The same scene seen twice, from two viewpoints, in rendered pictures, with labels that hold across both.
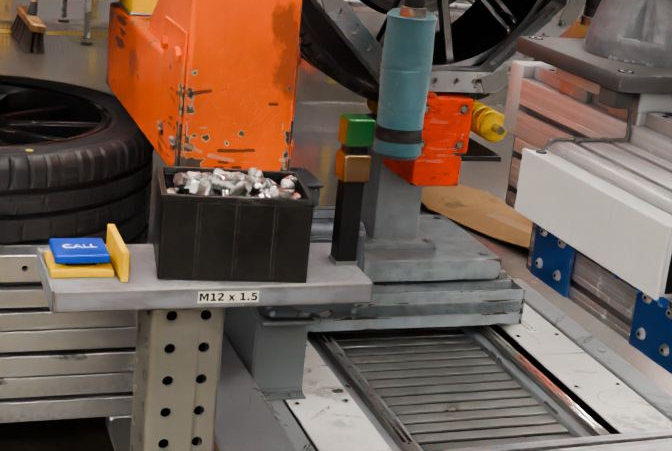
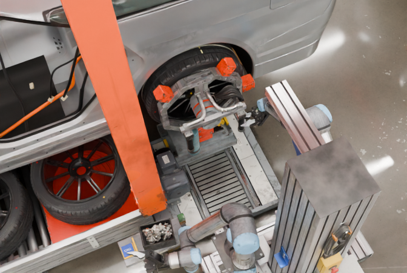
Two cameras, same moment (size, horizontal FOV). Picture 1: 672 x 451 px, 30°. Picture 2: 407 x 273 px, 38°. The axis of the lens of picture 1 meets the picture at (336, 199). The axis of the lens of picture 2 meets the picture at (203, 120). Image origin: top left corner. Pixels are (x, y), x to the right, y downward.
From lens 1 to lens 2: 2.97 m
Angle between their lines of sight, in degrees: 44
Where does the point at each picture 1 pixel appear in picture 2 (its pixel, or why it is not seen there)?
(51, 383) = (124, 234)
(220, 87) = (148, 206)
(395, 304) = (201, 155)
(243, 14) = (149, 198)
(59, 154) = (111, 196)
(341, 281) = not seen: hidden behind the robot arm
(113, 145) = (122, 182)
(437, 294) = (212, 149)
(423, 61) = (196, 141)
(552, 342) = (245, 150)
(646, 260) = not seen: outside the picture
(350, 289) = not seen: hidden behind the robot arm
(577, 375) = (251, 169)
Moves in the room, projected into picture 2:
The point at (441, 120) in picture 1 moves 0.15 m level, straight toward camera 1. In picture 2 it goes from (205, 131) to (204, 151)
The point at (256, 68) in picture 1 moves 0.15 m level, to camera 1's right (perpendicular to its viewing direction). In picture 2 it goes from (155, 201) to (180, 200)
